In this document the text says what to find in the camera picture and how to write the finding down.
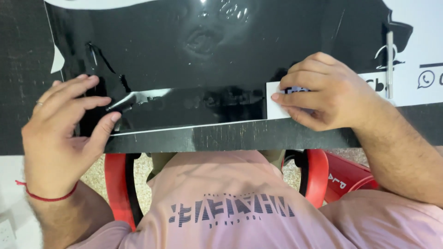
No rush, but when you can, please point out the white plastic squeegee card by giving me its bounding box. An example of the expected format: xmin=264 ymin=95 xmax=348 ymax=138
xmin=266 ymin=81 xmax=314 ymax=120

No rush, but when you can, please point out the red plastic chair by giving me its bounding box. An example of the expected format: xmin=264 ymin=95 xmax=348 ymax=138
xmin=323 ymin=150 xmax=381 ymax=205
xmin=104 ymin=149 xmax=329 ymax=232

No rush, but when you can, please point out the silver craft knife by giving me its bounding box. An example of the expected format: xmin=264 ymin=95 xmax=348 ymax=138
xmin=386 ymin=30 xmax=395 ymax=100

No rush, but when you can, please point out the white printed backing sheet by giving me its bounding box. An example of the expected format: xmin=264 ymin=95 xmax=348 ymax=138
xmin=44 ymin=0 xmax=443 ymax=137

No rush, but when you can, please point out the pink printed t-shirt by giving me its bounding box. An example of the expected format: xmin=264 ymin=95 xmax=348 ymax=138
xmin=67 ymin=150 xmax=443 ymax=249

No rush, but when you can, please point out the person's left hand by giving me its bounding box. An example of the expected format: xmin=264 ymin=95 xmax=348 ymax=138
xmin=21 ymin=74 xmax=122 ymax=200

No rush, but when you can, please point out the red thread bracelet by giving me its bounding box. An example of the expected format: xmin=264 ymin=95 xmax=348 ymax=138
xmin=15 ymin=180 xmax=79 ymax=202

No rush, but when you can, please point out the glossy black vinyl sheet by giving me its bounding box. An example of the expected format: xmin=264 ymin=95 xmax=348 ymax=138
xmin=44 ymin=0 xmax=414 ymax=137

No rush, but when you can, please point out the person's right hand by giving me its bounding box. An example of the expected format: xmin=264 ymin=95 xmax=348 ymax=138
xmin=271 ymin=52 xmax=381 ymax=132

